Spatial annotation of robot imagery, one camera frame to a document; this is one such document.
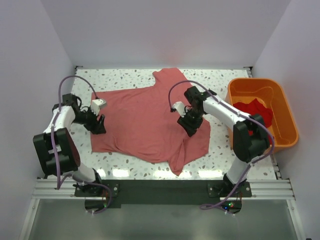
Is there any pink t shirt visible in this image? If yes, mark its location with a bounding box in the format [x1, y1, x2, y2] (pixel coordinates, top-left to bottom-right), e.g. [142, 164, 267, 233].
[90, 68, 211, 176]

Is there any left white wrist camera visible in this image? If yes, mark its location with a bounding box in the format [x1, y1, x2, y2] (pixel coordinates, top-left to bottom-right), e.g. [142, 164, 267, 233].
[90, 98, 107, 116]

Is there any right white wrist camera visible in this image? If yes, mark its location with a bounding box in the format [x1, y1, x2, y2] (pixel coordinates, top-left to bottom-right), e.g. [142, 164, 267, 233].
[171, 101, 186, 118]

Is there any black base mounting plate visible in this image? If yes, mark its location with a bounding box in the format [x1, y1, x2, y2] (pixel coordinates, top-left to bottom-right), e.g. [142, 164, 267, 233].
[74, 180, 253, 214]

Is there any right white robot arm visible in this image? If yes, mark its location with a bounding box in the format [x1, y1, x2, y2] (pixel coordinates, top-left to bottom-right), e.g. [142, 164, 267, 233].
[171, 86, 271, 186]

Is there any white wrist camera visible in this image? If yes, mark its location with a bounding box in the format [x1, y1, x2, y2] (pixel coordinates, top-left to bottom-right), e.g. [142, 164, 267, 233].
[171, 101, 186, 118]
[90, 98, 107, 116]

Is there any red t shirt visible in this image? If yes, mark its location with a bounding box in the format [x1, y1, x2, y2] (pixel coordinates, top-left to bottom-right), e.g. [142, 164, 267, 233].
[232, 99, 275, 151]

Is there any aluminium rail frame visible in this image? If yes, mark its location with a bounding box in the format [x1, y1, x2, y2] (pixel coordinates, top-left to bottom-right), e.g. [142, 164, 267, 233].
[18, 65, 308, 240]

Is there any orange plastic bin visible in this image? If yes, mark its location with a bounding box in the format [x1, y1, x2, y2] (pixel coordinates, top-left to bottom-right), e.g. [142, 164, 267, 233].
[225, 78, 299, 153]

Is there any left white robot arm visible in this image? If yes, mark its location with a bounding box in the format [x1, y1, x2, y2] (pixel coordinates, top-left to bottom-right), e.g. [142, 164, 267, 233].
[33, 93, 107, 184]

